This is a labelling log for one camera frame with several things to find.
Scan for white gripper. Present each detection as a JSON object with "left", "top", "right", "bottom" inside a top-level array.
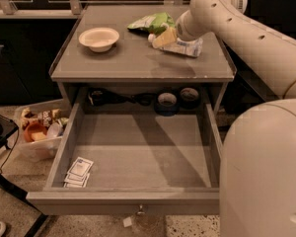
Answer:
[{"left": 152, "top": 10, "right": 207, "bottom": 48}]

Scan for black table at left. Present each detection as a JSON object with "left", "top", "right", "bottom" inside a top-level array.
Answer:
[{"left": 0, "top": 110, "right": 50, "bottom": 237}]

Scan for blue label plastic bottle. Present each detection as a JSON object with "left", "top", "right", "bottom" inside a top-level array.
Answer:
[{"left": 161, "top": 38, "right": 203, "bottom": 58}]

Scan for open grey top drawer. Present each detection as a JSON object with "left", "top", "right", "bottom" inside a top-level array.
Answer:
[{"left": 28, "top": 89, "right": 222, "bottom": 215}]

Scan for green chip bag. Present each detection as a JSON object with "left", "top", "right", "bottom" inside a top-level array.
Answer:
[{"left": 127, "top": 12, "right": 175, "bottom": 35}]

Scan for white bowl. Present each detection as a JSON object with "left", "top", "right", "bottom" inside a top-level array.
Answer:
[{"left": 79, "top": 28, "right": 119, "bottom": 52}]

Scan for drawer key with tag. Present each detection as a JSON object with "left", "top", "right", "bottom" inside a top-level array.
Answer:
[{"left": 122, "top": 204, "right": 147, "bottom": 228}]

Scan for clear plastic bin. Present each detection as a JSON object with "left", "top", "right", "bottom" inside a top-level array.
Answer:
[{"left": 14, "top": 99, "right": 69, "bottom": 162}]

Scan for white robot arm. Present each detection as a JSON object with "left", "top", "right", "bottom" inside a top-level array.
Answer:
[{"left": 153, "top": 0, "right": 296, "bottom": 237}]

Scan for white paper packets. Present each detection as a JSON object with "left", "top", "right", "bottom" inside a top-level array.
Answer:
[{"left": 64, "top": 157, "right": 94, "bottom": 188}]

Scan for orange bowl in bin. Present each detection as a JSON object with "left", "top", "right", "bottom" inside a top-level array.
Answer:
[{"left": 24, "top": 122, "right": 47, "bottom": 142}]

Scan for black tape roll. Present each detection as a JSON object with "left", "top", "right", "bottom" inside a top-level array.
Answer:
[{"left": 180, "top": 88, "right": 199, "bottom": 109}]

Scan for grey drawer cabinet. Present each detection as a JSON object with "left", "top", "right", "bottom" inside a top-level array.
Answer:
[{"left": 51, "top": 5, "right": 236, "bottom": 109}]

